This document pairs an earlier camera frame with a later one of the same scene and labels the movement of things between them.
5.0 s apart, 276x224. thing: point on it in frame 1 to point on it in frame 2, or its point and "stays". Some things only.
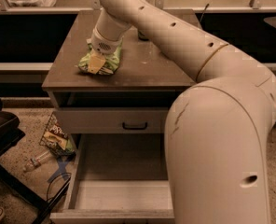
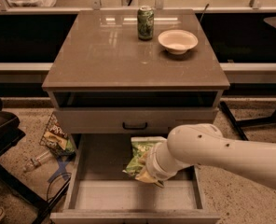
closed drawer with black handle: [113, 120] stays
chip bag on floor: [57, 140] stays
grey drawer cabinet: [116, 170] stays
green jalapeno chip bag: [110, 65] to [141, 147]
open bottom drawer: [119, 176] stays
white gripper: [104, 45] to [154, 167]
